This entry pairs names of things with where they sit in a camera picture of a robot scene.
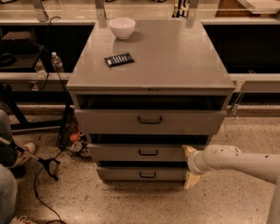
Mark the grey top drawer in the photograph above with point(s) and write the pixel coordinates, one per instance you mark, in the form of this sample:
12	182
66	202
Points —
149	122

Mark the basket of small items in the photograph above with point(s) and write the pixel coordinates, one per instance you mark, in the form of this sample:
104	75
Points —
72	139

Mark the grey drawer cabinet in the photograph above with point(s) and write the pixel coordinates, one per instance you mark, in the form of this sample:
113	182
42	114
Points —
175	68

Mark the grey bottom drawer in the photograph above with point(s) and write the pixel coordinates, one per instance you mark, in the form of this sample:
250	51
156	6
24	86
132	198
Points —
141	174

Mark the black grabber tool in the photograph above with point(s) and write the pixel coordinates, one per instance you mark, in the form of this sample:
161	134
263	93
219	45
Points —
50	164

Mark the clear water bottle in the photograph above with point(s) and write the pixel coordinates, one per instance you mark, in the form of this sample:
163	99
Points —
57	63

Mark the black snack packet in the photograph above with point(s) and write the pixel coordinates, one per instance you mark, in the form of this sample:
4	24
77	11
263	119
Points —
117	60

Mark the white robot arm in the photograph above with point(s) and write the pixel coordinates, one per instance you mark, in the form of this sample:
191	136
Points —
227	157

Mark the grey drawer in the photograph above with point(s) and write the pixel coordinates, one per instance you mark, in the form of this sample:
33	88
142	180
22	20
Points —
149	122
141	174
137	152

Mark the white bowl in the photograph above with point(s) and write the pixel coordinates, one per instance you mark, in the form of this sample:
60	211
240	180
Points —
122	27

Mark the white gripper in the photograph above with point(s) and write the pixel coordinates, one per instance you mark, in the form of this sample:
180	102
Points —
192	163

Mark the black side table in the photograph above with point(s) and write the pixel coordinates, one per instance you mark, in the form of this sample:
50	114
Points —
27	75

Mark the white orange sneaker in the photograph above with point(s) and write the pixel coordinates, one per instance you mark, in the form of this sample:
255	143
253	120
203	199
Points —
21	157

